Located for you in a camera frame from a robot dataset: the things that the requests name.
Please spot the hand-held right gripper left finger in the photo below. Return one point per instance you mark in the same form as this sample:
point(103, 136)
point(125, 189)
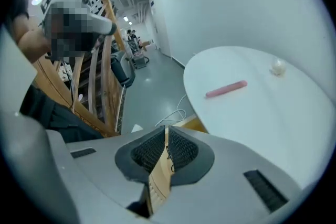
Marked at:
point(105, 165)

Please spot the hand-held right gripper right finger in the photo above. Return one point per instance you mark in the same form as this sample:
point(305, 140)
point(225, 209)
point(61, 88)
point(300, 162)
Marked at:
point(223, 178)

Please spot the red pen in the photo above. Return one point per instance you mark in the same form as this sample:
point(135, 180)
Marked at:
point(225, 89)

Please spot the small beige round object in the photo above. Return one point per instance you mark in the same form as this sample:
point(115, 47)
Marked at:
point(277, 66)

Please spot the person's left forearm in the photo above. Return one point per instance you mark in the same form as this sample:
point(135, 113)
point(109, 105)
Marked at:
point(29, 42)

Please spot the white kidney-shaped desk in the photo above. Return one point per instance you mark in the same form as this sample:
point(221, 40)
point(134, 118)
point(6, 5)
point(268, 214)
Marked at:
point(262, 118)

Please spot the ceiling strip light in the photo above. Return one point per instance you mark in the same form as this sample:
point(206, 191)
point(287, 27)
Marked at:
point(126, 19)

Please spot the white panel with black dots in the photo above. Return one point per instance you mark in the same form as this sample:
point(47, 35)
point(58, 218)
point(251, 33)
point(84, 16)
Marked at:
point(95, 4)

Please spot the black grey cleaning machine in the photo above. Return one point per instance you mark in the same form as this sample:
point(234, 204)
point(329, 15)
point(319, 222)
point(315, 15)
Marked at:
point(121, 68)

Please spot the metal cart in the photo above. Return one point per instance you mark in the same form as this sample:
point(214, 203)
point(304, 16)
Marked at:
point(140, 56)

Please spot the white door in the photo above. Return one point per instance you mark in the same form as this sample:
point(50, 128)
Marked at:
point(161, 26)

